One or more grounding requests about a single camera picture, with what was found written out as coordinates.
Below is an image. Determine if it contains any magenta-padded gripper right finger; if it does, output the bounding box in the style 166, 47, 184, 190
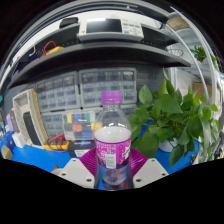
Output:
127, 147, 170, 190

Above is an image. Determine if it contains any black zip case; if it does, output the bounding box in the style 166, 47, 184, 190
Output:
22, 111, 43, 146

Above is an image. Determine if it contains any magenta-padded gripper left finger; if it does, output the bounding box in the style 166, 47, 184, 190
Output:
56, 147, 99, 190

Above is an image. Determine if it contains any green potted plant white pot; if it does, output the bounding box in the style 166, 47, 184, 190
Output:
128, 68, 221, 168

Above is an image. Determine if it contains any dark workbench shelf unit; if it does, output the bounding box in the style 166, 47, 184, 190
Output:
6, 9, 193, 90

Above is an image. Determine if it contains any yellow multimeter with leads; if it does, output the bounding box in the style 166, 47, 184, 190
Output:
43, 133, 70, 153

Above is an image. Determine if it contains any white metal shelf rack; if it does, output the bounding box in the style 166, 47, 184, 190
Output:
164, 6, 224, 161

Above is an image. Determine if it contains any clear organizer with coloured parts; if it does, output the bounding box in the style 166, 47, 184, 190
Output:
62, 111, 101, 141

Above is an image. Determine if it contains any black white-labelled box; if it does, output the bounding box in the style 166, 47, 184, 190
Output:
67, 139, 96, 158

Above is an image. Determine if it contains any clear purple-capped drink bottle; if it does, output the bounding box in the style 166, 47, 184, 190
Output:
93, 90, 133, 191

